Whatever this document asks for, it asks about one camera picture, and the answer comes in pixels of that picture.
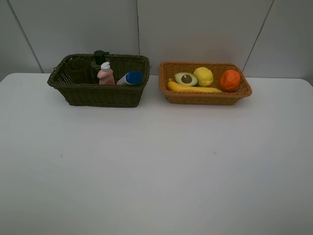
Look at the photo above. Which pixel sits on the dark brown wicker basket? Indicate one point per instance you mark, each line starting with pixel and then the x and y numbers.
pixel 96 95

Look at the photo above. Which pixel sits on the pink bottle white cap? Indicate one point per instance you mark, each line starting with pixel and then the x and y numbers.
pixel 105 75

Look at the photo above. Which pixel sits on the halved avocado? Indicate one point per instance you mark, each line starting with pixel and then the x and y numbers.
pixel 186 79

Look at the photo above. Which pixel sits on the translucent pink plastic cup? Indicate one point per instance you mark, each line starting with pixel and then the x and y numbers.
pixel 78 70

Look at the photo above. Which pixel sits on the orange tangerine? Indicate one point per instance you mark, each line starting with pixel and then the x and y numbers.
pixel 230 81

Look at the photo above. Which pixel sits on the yellow banana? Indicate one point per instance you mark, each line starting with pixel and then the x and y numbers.
pixel 175 87

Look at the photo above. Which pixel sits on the white bottle blue cap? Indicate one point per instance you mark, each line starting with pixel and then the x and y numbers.
pixel 131 78

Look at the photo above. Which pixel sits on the yellow lemon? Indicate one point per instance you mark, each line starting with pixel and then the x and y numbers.
pixel 204 76

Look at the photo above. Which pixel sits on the dark green pump bottle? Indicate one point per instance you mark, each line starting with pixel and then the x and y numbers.
pixel 99 57

